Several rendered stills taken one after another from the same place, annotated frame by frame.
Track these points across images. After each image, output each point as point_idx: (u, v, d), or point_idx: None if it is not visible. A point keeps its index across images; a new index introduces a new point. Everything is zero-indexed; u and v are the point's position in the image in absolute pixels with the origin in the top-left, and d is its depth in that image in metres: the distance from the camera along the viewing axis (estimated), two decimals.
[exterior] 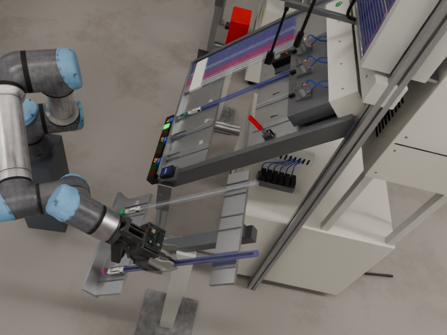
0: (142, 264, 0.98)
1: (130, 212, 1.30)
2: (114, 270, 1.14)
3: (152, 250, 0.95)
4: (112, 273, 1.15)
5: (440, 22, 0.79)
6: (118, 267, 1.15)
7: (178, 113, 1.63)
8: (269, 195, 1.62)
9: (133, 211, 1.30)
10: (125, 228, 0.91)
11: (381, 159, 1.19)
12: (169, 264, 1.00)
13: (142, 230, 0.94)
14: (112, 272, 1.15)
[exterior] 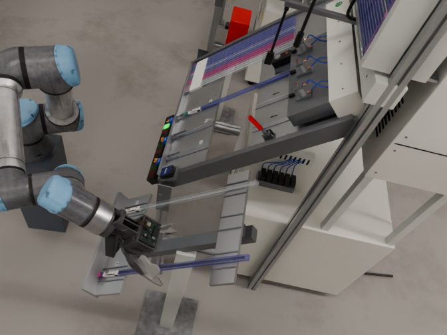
0: (130, 257, 0.94)
1: (130, 212, 1.30)
2: (110, 274, 1.17)
3: (148, 243, 0.92)
4: (108, 276, 1.18)
5: (440, 22, 0.79)
6: (113, 270, 1.17)
7: (178, 113, 1.63)
8: (269, 195, 1.62)
9: (133, 211, 1.30)
10: (119, 221, 0.88)
11: (381, 159, 1.19)
12: (155, 270, 0.94)
13: (136, 223, 0.92)
14: (108, 275, 1.17)
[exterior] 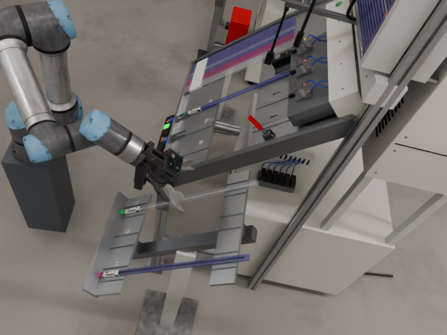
0: (157, 185, 1.08)
1: (130, 212, 1.30)
2: (110, 274, 1.17)
3: (172, 171, 1.06)
4: (108, 276, 1.18)
5: (440, 22, 0.79)
6: (113, 270, 1.17)
7: (178, 113, 1.63)
8: (269, 195, 1.62)
9: (133, 211, 1.30)
10: (149, 149, 1.03)
11: (381, 159, 1.19)
12: (179, 197, 1.08)
13: (163, 154, 1.06)
14: (108, 275, 1.17)
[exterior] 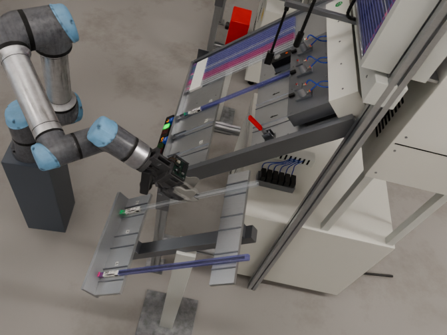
0: (168, 192, 1.11)
1: (130, 212, 1.30)
2: (110, 274, 1.17)
3: (178, 177, 1.08)
4: (108, 276, 1.18)
5: (440, 22, 0.79)
6: (113, 270, 1.17)
7: (178, 113, 1.63)
8: (269, 195, 1.62)
9: (133, 211, 1.30)
10: (155, 155, 1.04)
11: (381, 159, 1.19)
12: (191, 193, 1.13)
13: (169, 160, 1.08)
14: (108, 275, 1.17)
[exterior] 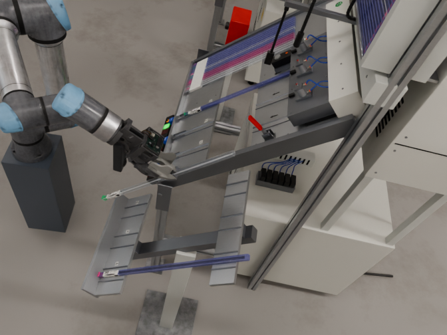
0: (142, 168, 1.04)
1: (111, 197, 1.25)
2: (110, 274, 1.17)
3: (151, 151, 1.01)
4: (108, 276, 1.18)
5: (440, 22, 0.79)
6: (113, 270, 1.17)
7: (178, 113, 1.63)
8: (269, 195, 1.62)
9: (114, 195, 1.24)
10: (126, 127, 0.97)
11: (381, 159, 1.19)
12: (167, 169, 1.06)
13: (142, 133, 1.00)
14: (108, 275, 1.17)
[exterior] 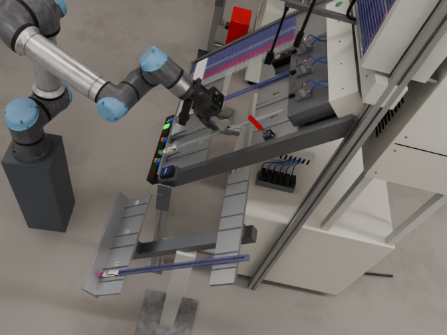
0: (206, 121, 1.24)
1: (167, 151, 1.45)
2: (110, 274, 1.17)
3: (216, 106, 1.21)
4: (108, 276, 1.18)
5: (440, 22, 0.79)
6: (113, 270, 1.17)
7: (178, 113, 1.63)
8: (269, 195, 1.62)
9: (170, 149, 1.44)
10: (197, 84, 1.18)
11: (381, 159, 1.19)
12: (226, 123, 1.27)
13: (208, 90, 1.21)
14: (108, 275, 1.17)
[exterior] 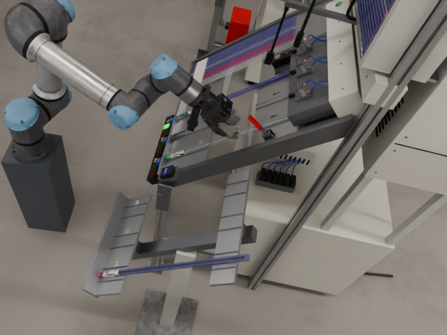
0: (215, 127, 1.26)
1: (175, 156, 1.46)
2: (110, 274, 1.17)
3: (225, 112, 1.23)
4: (108, 276, 1.18)
5: (440, 22, 0.79)
6: (113, 270, 1.17)
7: (178, 113, 1.63)
8: (269, 195, 1.62)
9: (178, 154, 1.45)
10: (207, 91, 1.19)
11: (381, 159, 1.19)
12: (234, 129, 1.28)
13: (217, 97, 1.23)
14: (108, 275, 1.17)
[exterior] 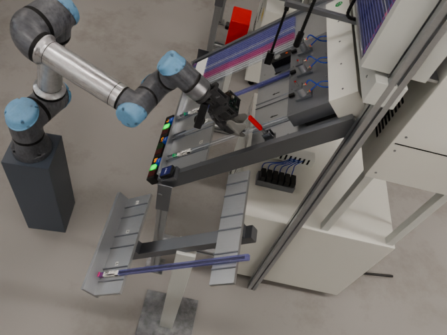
0: (222, 124, 1.25)
1: (181, 154, 1.45)
2: (110, 274, 1.17)
3: (233, 110, 1.22)
4: (108, 276, 1.18)
5: (440, 22, 0.79)
6: (113, 270, 1.17)
7: (178, 113, 1.63)
8: (269, 195, 1.62)
9: (185, 152, 1.44)
10: (215, 88, 1.18)
11: (381, 159, 1.19)
12: (242, 127, 1.27)
13: (225, 94, 1.21)
14: (108, 275, 1.17)
